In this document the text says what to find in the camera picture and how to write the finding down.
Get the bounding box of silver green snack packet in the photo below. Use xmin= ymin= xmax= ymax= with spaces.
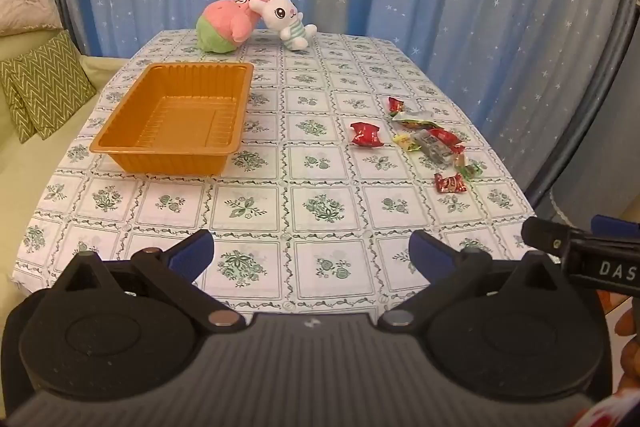
xmin=391 ymin=109 xmax=436 ymax=130

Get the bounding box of green chevron pillow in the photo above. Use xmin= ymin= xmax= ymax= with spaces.
xmin=0 ymin=57 xmax=38 ymax=144
xmin=17 ymin=31 xmax=98 ymax=140

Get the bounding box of red white printed cloth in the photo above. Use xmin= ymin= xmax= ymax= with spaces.
xmin=570 ymin=389 xmax=640 ymax=427

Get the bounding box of white lace cover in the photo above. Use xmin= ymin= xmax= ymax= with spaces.
xmin=549 ymin=189 xmax=584 ymax=226

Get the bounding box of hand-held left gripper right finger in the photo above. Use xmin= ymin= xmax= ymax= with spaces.
xmin=377 ymin=229 xmax=571 ymax=335

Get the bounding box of transparent grey snack packet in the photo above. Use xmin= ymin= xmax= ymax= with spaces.
xmin=415 ymin=132 xmax=453 ymax=170

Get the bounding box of plain red snack packet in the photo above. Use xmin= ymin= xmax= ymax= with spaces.
xmin=350 ymin=121 xmax=385 ymax=148

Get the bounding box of person's right hand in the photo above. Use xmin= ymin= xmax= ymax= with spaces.
xmin=615 ymin=307 xmax=640 ymax=380

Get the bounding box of red cartoon face snack packet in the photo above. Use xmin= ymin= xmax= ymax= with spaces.
xmin=433 ymin=173 xmax=468 ymax=194

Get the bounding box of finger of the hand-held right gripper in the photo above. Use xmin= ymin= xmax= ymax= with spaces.
xmin=591 ymin=215 xmax=640 ymax=239
xmin=521 ymin=217 xmax=640 ymax=258

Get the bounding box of pink starfish plush toy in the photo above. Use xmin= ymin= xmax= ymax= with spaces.
xmin=195 ymin=0 xmax=275 ymax=54

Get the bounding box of long red snack packet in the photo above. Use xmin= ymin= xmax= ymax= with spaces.
xmin=427 ymin=128 xmax=466 ymax=154

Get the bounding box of white rabbit plush toy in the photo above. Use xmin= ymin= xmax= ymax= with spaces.
xmin=248 ymin=0 xmax=318 ymax=52

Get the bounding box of green red candy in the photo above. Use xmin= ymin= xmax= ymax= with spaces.
xmin=452 ymin=157 xmax=483 ymax=180

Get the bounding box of orange plastic tray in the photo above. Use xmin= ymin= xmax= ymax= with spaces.
xmin=89 ymin=62 xmax=256 ymax=175

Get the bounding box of light green sofa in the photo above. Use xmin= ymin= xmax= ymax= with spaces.
xmin=0 ymin=27 xmax=132 ymax=408

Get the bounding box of beige pillow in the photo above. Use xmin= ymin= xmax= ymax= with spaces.
xmin=0 ymin=0 xmax=63 ymax=36

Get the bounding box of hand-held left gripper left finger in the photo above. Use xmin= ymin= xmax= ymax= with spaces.
xmin=50 ymin=229 xmax=246 ymax=335

